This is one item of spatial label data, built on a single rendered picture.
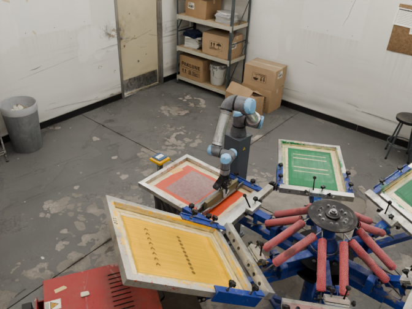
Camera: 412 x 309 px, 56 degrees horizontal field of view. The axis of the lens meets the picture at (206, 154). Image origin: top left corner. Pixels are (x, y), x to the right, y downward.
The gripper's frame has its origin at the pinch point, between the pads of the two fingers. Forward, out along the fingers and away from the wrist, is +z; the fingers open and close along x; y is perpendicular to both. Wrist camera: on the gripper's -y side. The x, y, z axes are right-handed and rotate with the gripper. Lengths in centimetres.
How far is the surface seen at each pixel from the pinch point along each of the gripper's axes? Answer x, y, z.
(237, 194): -4.8, 15.6, 5.5
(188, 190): 27.0, -7.0, 5.5
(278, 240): -63, -26, -15
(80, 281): 5, -122, -10
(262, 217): -38.4, -3.0, -3.0
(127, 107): 334, 187, 101
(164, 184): 46.8, -14.0, 5.5
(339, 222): -89, -4, -30
